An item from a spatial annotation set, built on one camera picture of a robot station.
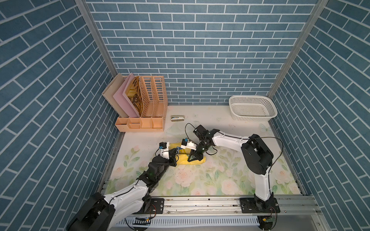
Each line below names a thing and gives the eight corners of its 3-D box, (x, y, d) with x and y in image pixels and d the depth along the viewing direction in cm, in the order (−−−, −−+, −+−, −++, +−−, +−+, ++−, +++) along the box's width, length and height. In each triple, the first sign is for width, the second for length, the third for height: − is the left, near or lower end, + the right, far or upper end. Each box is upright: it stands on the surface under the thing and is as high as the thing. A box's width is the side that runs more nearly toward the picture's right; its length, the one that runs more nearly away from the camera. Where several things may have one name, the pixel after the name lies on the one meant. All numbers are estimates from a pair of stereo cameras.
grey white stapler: (171, 121, 112) (170, 119, 110) (171, 117, 115) (171, 115, 113) (184, 121, 112) (184, 119, 110) (184, 117, 115) (184, 115, 113)
